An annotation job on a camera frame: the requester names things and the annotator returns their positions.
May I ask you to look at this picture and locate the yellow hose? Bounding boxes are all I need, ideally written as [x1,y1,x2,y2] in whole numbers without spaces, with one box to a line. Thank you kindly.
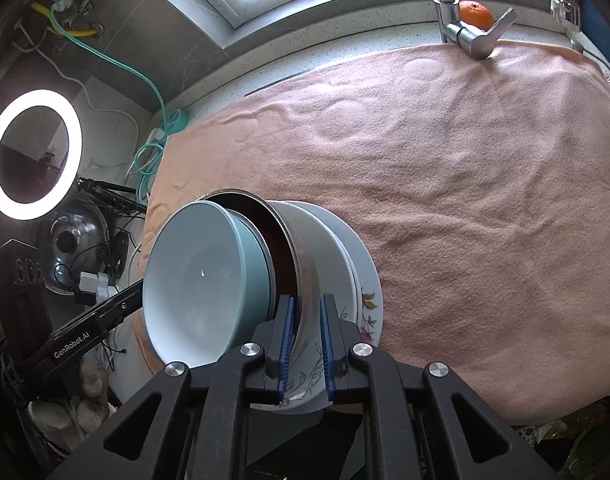
[31,2,93,40]

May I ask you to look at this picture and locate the white plate with leaf print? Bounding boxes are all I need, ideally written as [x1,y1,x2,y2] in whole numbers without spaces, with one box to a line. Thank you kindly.
[247,200,358,413]

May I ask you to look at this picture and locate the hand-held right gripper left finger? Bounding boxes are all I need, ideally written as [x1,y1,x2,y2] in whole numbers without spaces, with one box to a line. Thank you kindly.
[45,296,296,480]

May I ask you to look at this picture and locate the plate with large pink flowers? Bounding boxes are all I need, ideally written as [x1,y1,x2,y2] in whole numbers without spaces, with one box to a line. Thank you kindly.
[305,201,384,416]

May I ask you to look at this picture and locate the black tripod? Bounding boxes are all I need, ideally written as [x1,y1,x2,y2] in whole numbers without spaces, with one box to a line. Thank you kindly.
[77,176,148,213]

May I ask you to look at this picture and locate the ring light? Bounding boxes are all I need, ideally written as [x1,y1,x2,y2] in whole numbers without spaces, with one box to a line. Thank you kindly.
[0,89,83,219]

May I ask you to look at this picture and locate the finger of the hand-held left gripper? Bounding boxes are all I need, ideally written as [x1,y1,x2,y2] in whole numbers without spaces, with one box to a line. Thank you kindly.
[20,277,148,376]

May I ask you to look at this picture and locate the chrome faucet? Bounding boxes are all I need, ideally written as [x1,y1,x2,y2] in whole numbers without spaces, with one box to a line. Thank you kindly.
[427,0,516,60]

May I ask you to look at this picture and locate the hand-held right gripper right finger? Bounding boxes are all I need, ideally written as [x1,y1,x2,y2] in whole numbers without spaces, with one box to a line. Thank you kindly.
[320,294,560,480]

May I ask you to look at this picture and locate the white mesh bag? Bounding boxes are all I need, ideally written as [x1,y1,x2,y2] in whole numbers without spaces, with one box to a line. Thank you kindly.
[27,360,118,436]

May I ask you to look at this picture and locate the pink cloth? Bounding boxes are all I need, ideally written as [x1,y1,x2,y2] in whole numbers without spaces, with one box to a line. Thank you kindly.
[145,40,610,426]

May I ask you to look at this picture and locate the steel bowl with red outside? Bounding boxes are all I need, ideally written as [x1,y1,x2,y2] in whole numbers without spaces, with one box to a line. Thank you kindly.
[200,189,306,321]

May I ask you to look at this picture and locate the light blue bowl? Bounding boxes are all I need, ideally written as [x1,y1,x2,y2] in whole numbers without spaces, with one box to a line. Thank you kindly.
[142,200,277,367]

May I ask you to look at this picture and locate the orange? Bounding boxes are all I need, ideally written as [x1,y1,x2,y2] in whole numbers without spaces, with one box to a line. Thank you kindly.
[459,1,494,31]

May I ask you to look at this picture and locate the teal cable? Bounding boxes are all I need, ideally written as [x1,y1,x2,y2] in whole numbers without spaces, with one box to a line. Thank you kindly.
[50,0,170,206]

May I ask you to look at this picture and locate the round teal power strip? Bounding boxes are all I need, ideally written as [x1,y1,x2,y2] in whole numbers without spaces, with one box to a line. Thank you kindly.
[162,109,190,136]

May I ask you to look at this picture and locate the white cable with plug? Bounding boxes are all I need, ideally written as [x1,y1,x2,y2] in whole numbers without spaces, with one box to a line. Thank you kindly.
[15,25,166,176]

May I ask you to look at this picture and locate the black round object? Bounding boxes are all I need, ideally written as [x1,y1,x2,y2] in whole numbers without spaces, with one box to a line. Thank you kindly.
[112,232,130,281]

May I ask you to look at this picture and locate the white plug adapters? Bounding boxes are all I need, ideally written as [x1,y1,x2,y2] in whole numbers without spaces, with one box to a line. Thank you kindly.
[77,271,118,303]

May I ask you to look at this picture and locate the plate with small purple flowers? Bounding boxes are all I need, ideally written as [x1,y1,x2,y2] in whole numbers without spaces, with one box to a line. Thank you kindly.
[295,201,366,331]

